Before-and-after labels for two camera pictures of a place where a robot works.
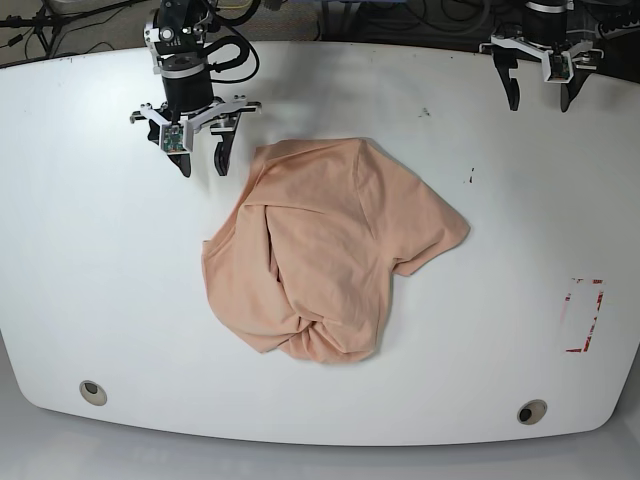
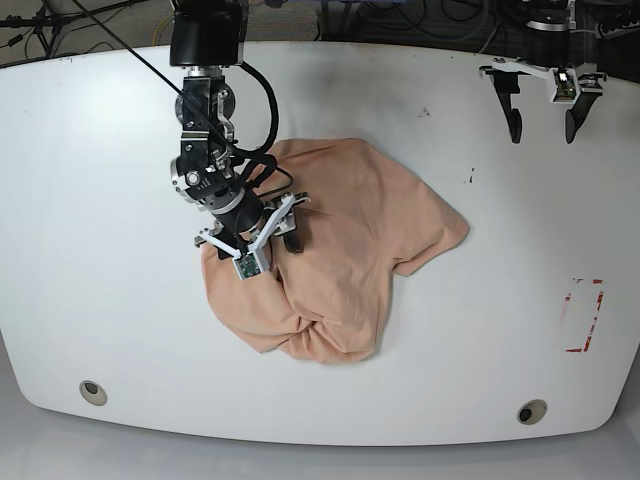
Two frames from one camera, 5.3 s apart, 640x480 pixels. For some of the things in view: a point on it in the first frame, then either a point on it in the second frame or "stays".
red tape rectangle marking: [585, 344] stays
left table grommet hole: [93, 392] stays
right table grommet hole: [532, 412] stays
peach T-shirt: [302, 264] stays
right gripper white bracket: [506, 60] to [587, 77]
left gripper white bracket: [222, 149] to [282, 219]
